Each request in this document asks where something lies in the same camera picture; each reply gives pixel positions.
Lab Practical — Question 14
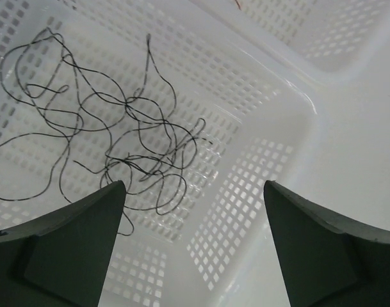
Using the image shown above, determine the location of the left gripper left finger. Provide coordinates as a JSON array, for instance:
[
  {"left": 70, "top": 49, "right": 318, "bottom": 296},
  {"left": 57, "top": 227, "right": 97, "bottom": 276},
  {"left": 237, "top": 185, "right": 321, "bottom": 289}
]
[{"left": 0, "top": 181, "right": 126, "bottom": 306}]

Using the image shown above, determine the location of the rear left white basket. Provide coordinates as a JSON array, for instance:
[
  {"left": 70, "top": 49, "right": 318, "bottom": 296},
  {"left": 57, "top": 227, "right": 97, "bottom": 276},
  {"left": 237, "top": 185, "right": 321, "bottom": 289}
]
[{"left": 207, "top": 0, "right": 390, "bottom": 74}]

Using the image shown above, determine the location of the black wire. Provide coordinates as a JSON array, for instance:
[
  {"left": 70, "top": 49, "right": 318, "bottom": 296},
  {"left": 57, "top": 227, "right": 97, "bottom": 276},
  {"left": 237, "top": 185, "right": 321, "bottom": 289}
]
[
  {"left": 0, "top": 27, "right": 178, "bottom": 202},
  {"left": 100, "top": 95, "right": 215, "bottom": 237}
]

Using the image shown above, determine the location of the white basket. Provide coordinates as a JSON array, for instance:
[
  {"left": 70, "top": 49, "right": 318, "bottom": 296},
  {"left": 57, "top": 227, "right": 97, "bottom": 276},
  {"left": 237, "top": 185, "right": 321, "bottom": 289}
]
[
  {"left": 207, "top": 0, "right": 390, "bottom": 74},
  {"left": 0, "top": 0, "right": 320, "bottom": 307}
]

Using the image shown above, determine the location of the front left white basket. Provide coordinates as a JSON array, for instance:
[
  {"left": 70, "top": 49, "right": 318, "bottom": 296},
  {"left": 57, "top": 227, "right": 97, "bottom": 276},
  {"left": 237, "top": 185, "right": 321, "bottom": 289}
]
[{"left": 0, "top": 0, "right": 320, "bottom": 307}]

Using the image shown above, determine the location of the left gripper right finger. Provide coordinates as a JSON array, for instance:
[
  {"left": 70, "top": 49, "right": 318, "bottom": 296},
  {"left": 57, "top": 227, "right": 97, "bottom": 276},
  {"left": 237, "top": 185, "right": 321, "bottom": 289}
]
[{"left": 264, "top": 180, "right": 390, "bottom": 306}]

